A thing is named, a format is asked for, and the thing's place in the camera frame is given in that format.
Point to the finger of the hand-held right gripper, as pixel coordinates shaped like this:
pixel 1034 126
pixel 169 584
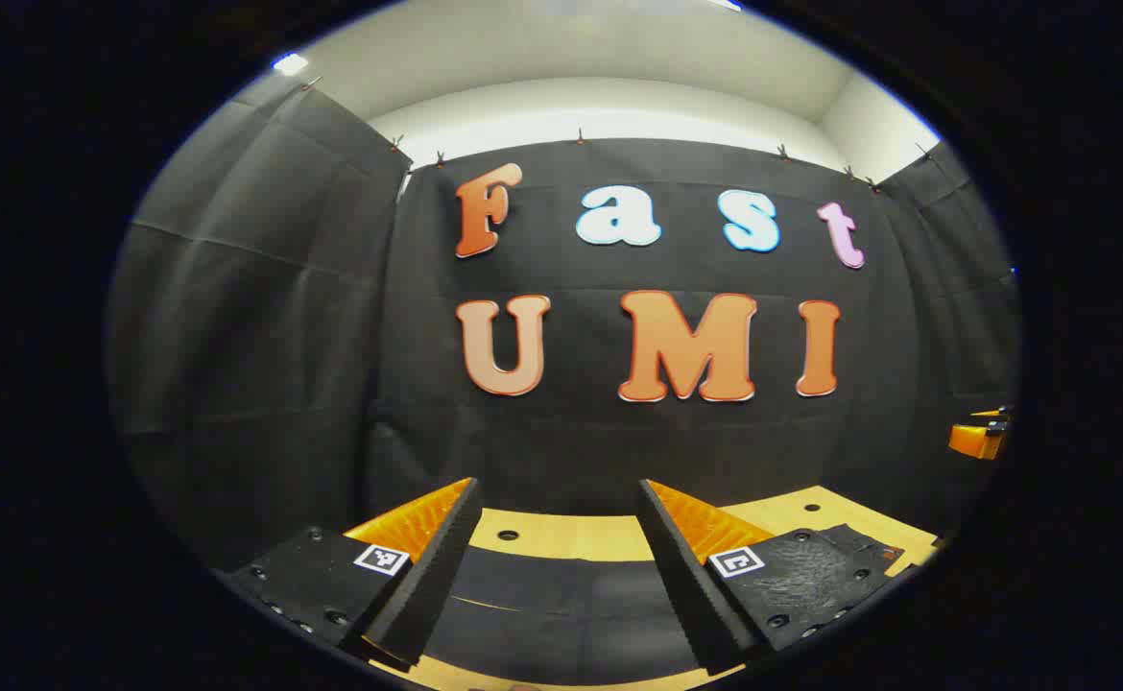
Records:
pixel 974 440

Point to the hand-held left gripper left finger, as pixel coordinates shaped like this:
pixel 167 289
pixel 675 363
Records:
pixel 432 576

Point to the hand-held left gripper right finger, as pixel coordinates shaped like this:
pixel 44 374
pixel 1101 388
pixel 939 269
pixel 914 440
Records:
pixel 681 576

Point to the dark blue jeans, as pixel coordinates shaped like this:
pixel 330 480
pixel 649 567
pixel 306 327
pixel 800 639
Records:
pixel 561 600

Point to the ceiling light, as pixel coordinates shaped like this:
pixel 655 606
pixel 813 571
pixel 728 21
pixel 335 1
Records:
pixel 290 64

